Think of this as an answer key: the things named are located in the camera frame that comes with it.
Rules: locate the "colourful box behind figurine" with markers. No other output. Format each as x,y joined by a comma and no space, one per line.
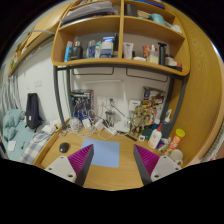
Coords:
152,98

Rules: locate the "white lotion bottle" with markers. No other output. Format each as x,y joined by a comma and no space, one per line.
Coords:
152,56

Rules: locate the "black computer mouse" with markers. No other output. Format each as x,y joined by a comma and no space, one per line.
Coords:
64,147

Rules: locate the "blue robot toy box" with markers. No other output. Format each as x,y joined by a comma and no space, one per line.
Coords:
82,103

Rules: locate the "wooden wall shelf unit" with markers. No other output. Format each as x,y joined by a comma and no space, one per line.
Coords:
139,31

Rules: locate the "white glue bottle red cap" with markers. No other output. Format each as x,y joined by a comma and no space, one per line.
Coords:
155,137

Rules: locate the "plaid blue blanket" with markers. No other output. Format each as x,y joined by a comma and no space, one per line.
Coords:
34,148

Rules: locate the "stack of papers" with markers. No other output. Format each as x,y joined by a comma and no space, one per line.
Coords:
95,7

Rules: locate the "white power adapter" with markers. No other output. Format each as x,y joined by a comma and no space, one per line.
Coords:
48,129

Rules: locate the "dark metal flask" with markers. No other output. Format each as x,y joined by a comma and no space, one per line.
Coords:
77,52

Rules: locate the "teal pillow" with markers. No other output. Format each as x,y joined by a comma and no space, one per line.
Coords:
10,122

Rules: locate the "teal bowl on shelf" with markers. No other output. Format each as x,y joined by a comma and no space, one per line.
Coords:
157,18

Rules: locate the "brown figurine toy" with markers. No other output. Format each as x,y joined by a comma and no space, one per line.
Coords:
139,121

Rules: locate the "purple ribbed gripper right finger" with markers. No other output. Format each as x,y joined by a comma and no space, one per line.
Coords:
146,162

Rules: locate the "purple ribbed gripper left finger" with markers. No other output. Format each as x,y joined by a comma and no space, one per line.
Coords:
80,162

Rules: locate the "white ceramic mug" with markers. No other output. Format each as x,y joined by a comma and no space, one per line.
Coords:
177,156

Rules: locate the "light blue mouse pad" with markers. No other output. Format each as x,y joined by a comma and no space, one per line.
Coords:
106,153

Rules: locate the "black tall pump bottle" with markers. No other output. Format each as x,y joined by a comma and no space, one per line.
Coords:
162,53

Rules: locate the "glass jar with metal lid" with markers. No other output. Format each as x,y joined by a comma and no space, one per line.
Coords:
110,118

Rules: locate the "blue spray bottle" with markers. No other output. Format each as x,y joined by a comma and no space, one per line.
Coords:
166,123

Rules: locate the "blue white carton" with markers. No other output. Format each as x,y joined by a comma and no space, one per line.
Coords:
106,49

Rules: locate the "white cream tube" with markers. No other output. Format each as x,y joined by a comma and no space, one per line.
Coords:
127,50

